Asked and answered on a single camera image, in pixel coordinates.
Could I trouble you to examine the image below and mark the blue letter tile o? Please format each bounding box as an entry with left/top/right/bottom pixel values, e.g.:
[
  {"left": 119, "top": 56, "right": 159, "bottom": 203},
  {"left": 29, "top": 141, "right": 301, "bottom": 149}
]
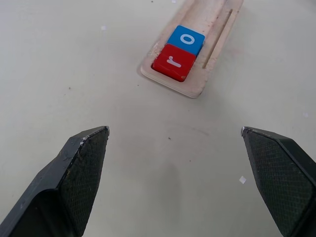
[{"left": 167, "top": 25, "right": 206, "bottom": 56}]

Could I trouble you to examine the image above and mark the light wooden letter tray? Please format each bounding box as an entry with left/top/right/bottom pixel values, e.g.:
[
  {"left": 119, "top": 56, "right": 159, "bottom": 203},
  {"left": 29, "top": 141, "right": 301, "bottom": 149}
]
[{"left": 140, "top": 0, "right": 245, "bottom": 99}]

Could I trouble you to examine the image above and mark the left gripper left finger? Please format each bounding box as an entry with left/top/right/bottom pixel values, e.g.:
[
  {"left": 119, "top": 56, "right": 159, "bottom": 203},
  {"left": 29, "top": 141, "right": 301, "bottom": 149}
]
[{"left": 0, "top": 125, "right": 111, "bottom": 237}]

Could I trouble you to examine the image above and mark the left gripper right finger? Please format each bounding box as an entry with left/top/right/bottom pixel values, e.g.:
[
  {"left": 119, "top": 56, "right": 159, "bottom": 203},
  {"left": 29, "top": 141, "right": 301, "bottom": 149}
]
[{"left": 240, "top": 126, "right": 316, "bottom": 237}]

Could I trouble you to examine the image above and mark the red letter tile r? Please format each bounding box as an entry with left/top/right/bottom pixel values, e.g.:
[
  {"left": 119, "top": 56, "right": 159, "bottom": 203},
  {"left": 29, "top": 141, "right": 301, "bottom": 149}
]
[{"left": 151, "top": 43, "right": 197, "bottom": 82}]

